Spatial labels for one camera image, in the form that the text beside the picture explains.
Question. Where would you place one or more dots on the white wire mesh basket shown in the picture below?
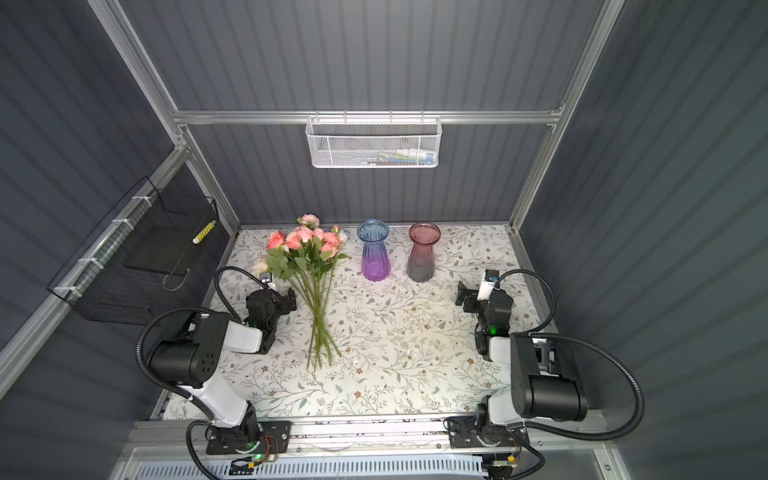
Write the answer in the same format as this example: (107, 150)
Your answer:
(339, 145)

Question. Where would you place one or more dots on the bunch of artificial flowers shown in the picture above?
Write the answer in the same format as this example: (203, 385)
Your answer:
(306, 258)

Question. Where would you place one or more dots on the black wire mesh basket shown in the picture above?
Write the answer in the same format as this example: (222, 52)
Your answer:
(144, 263)

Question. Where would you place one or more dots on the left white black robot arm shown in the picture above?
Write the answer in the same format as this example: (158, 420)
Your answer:
(187, 365)

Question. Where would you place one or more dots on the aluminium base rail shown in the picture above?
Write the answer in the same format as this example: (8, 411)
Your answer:
(408, 446)

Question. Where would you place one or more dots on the blue purple glass vase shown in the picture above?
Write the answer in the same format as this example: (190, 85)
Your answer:
(375, 264)

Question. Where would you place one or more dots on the pink red glass vase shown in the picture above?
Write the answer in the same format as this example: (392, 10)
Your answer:
(421, 262)

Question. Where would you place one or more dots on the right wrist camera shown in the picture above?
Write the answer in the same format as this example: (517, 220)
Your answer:
(487, 284)

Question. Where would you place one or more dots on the floral patterned table mat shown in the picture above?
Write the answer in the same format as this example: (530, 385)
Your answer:
(404, 347)

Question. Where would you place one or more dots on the tubes in white basket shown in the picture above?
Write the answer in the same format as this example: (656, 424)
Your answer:
(401, 157)

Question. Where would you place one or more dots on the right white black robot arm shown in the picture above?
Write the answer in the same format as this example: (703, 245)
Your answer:
(544, 379)

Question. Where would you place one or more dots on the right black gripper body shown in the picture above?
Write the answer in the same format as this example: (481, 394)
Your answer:
(472, 300)

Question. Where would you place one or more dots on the yellow green marker pen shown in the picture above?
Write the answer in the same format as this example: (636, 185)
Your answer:
(203, 232)

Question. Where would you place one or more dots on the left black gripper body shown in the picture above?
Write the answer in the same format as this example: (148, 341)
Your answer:
(282, 301)

